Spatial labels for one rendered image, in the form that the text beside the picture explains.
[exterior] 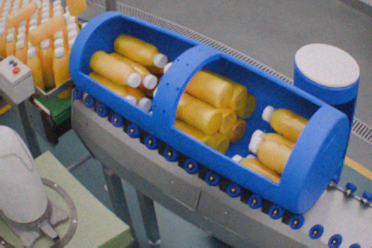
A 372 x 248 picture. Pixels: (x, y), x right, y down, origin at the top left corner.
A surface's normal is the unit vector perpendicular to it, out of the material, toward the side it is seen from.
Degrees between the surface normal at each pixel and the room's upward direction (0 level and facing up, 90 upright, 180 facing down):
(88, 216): 1
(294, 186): 75
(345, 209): 0
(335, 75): 0
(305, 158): 46
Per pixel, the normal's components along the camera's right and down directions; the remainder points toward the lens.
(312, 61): -0.04, -0.79
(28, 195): 0.80, 0.33
